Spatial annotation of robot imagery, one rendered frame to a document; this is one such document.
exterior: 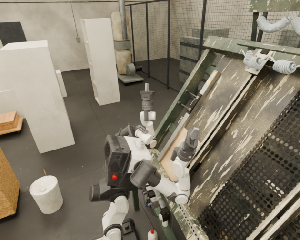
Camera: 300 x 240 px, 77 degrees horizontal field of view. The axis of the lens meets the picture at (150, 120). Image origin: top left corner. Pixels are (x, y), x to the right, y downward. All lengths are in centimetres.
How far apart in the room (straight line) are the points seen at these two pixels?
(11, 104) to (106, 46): 256
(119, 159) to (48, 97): 243
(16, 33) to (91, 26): 479
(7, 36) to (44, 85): 597
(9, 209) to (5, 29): 729
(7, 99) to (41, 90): 201
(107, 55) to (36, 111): 226
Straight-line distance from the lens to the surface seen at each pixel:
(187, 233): 148
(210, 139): 140
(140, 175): 110
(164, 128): 193
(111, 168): 122
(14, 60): 333
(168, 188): 119
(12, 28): 918
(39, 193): 264
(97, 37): 486
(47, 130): 369
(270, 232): 116
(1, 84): 527
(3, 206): 289
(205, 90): 166
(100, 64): 495
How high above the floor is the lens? 212
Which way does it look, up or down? 30 degrees down
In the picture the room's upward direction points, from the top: 2 degrees counter-clockwise
